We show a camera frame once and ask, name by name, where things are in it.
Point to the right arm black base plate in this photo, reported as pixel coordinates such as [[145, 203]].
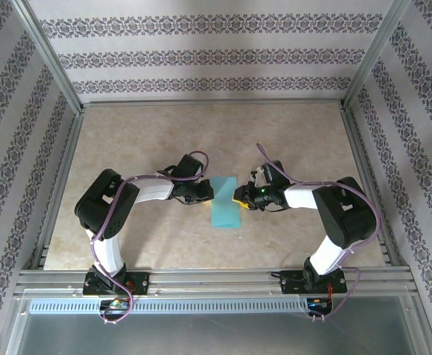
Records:
[[293, 283]]

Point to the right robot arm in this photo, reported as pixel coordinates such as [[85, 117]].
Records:
[[349, 214]]

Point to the aluminium side rail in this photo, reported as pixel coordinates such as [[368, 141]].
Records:
[[371, 185], [58, 185]]

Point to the long aluminium mounting rail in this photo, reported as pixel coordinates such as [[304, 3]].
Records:
[[216, 281]]

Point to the light blue paper sheet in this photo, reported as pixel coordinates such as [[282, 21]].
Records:
[[225, 218]]

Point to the small circuit board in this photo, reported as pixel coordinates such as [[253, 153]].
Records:
[[115, 305], [319, 304]]

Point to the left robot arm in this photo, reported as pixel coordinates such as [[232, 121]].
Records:
[[105, 207]]

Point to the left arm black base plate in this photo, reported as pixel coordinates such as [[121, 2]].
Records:
[[138, 284]]

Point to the grey metal sheet panel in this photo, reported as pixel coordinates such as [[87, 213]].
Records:
[[216, 336]]

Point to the aluminium frame post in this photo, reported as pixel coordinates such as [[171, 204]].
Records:
[[375, 55], [49, 59]]

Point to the thin aluminium cross rail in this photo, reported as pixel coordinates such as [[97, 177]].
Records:
[[212, 102]]

